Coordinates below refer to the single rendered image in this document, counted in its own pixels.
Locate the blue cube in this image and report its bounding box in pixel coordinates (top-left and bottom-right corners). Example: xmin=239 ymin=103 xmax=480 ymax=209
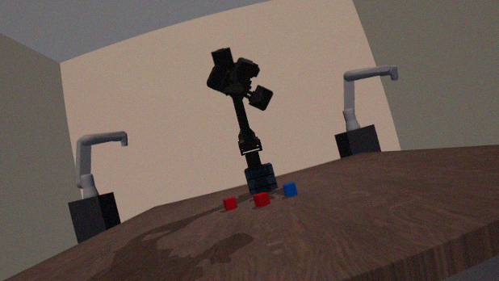
xmin=283 ymin=182 xmax=298 ymax=197

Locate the red cube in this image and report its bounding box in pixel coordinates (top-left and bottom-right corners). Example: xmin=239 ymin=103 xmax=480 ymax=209
xmin=223 ymin=197 xmax=237 ymax=210
xmin=253 ymin=192 xmax=270 ymax=207

